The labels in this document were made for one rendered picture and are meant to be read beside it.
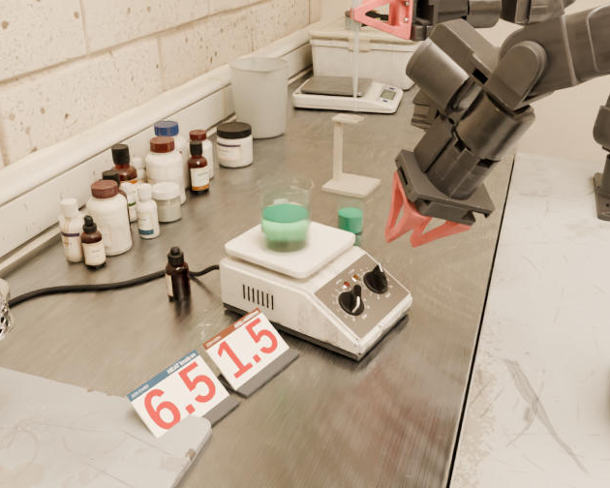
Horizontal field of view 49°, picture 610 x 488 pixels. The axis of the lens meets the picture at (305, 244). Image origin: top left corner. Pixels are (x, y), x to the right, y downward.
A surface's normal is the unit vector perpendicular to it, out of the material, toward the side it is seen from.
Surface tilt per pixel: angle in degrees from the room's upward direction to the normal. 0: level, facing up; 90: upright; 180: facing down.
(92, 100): 90
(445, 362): 0
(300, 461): 0
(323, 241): 0
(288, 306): 90
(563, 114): 90
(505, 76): 90
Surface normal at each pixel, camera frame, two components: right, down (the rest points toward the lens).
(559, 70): -0.68, 0.33
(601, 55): -0.47, 0.36
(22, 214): 0.94, 0.15
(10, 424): 0.00, -0.89
